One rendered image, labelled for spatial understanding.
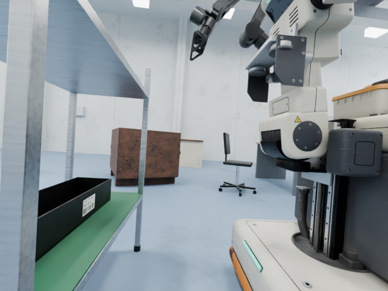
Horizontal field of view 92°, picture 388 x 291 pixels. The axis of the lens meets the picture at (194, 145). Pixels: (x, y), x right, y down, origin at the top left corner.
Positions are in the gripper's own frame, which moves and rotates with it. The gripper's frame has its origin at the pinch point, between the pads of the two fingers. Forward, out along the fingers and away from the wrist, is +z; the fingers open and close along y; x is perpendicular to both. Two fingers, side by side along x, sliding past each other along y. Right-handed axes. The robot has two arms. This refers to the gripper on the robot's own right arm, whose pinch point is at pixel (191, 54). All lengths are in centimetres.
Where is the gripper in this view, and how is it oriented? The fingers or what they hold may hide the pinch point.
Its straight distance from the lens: 102.6
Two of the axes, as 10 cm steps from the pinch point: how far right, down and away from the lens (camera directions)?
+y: 0.8, 0.1, -10.0
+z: -4.9, 8.7, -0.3
